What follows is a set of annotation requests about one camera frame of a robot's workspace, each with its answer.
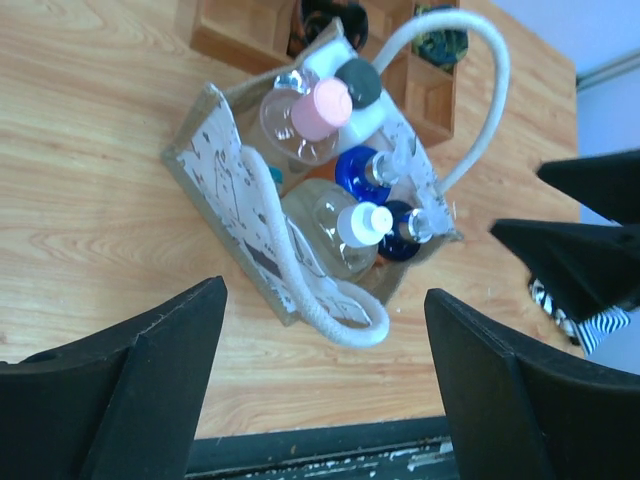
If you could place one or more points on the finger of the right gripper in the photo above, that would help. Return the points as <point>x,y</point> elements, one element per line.
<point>607,184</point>
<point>586,268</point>

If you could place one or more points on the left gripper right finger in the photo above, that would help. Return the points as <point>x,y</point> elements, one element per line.
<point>520,409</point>

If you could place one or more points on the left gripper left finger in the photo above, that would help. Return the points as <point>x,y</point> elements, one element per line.
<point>122,403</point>

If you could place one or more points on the blue spray bottle orange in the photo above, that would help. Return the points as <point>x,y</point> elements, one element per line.
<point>368,174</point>

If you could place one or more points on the pink cap clear bottle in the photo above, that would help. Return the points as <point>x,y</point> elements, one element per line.
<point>301,116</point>

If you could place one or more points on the black white striped cloth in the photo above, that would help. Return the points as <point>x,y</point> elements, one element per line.
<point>589,333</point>

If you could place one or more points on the dark green rolled sock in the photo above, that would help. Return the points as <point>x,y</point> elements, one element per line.
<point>443,49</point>

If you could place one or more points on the white bottle grey cap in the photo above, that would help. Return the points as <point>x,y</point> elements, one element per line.
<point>371,103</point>

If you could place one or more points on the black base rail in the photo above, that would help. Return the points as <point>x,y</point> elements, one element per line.
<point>404,449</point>

